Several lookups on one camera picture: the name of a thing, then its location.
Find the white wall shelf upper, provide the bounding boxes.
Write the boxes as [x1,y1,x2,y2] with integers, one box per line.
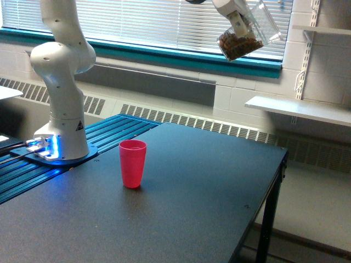
[292,25,351,36]

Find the white wall shelf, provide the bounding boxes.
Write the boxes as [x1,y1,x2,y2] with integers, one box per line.
[292,25,351,36]
[245,95,350,127]

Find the black cable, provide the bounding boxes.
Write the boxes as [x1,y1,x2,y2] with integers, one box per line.
[0,151,35,165]
[0,141,29,152]

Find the white window blinds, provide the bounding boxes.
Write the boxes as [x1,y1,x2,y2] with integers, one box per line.
[1,1,293,60]

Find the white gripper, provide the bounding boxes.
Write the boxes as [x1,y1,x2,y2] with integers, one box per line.
[212,0,250,36]

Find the brown nuts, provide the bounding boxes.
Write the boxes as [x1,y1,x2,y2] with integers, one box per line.
[217,32,264,61]

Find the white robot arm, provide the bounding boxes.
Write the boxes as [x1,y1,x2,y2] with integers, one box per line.
[27,1,96,163]

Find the black cable upper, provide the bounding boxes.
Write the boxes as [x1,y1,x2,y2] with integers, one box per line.
[0,141,29,152]

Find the black cable lower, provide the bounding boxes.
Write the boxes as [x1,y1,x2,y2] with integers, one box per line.
[0,151,35,165]

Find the white wall shelf lower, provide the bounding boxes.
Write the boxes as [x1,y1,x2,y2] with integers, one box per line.
[245,95,350,127]

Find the wall radiator grille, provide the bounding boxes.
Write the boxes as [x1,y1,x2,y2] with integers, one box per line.
[1,78,350,173]

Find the blue ribbed aluminium platform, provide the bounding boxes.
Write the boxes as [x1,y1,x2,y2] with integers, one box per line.
[1,115,160,203]

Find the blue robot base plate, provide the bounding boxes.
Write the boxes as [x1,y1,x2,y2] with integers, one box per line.
[23,144,98,167]

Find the black table leg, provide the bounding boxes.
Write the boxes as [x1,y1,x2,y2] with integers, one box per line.
[255,153,288,262]

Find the clear plastic cup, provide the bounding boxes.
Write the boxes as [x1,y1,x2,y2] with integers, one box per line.
[222,1,283,47]

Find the pink plastic cup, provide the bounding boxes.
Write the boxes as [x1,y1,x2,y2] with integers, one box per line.
[119,140,147,188]

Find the teal window sill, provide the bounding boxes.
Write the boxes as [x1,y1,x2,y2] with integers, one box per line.
[0,27,283,79]

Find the white side table corner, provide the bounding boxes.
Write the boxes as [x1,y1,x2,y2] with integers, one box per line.
[0,86,23,100]

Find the white shelf rail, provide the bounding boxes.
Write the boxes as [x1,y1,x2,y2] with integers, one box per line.
[294,0,320,100]

